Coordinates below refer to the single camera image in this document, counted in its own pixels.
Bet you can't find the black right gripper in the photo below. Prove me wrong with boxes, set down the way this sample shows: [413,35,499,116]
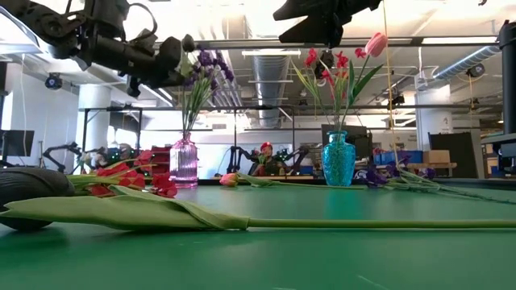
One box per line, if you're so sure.
[273,0,383,50]

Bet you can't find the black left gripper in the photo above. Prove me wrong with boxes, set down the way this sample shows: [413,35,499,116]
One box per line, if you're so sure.
[78,0,187,97]

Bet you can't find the black artificial tulip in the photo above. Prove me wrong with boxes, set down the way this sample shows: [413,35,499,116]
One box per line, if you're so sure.
[0,166,516,234]
[178,34,198,80]

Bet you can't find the red artificial flower bunch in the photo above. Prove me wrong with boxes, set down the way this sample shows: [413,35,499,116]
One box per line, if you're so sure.
[66,149,179,199]
[290,47,368,132]

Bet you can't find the purple artificial flower bunch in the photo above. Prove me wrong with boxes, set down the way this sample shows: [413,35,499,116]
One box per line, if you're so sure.
[179,47,235,140]
[354,159,516,205]

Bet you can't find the pink artificial tulip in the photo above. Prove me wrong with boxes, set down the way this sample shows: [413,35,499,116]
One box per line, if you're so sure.
[338,31,389,132]
[218,172,368,190]

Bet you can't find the pink glass vase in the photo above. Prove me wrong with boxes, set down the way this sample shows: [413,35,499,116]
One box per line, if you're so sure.
[169,130,199,189]

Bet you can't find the blue glass vase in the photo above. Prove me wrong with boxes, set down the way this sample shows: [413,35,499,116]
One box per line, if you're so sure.
[321,129,357,188]

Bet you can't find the white strip light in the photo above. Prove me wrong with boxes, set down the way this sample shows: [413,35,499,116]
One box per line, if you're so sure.
[240,48,302,57]

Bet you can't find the grey horizontal beam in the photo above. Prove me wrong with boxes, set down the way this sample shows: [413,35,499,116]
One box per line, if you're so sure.
[152,36,501,52]

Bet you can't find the white building column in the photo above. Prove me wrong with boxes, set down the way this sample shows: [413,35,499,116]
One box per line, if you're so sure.
[76,83,113,162]
[414,90,455,152]

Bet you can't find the red storage bins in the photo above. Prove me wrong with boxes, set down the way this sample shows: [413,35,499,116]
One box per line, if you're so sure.
[149,145,178,179]

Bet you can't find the person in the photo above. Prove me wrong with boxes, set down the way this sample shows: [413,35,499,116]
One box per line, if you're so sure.
[112,143,134,160]
[252,141,283,177]

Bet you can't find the blue storage bins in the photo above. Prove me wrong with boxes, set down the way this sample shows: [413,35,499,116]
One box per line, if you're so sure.
[373,150,424,165]

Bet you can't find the brown cardboard box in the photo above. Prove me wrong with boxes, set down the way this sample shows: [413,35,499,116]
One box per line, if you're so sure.
[422,149,452,164]

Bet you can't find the wooden bench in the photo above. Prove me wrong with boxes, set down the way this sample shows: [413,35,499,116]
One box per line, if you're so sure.
[402,162,459,179]

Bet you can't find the black panel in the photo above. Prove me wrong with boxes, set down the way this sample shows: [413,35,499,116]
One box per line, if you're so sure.
[427,131,481,179]

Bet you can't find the green table mat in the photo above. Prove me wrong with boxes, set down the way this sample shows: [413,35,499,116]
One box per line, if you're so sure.
[0,183,516,290]

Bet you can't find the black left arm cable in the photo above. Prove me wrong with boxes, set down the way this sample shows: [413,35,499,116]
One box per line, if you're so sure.
[128,2,159,41]

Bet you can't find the black hanging cable reel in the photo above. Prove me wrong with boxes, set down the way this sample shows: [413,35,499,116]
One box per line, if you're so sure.
[466,63,486,79]
[320,48,335,80]
[44,72,64,90]

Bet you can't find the wide silver air duct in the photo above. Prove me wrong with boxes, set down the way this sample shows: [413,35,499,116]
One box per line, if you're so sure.
[252,55,292,130]

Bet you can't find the black tubular workstation frame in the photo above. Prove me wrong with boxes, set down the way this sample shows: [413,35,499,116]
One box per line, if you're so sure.
[80,103,503,178]

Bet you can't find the yellow hanging cord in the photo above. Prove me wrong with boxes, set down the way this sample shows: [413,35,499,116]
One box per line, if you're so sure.
[381,0,402,178]

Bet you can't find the slim silver air duct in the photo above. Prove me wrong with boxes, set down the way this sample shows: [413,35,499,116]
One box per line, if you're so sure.
[433,45,503,81]

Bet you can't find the black rig post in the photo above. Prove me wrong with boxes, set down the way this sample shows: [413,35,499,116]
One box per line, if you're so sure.
[501,19,516,136]

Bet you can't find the black metal table frame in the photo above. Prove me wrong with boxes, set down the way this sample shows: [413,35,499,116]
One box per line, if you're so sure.
[197,176,516,187]

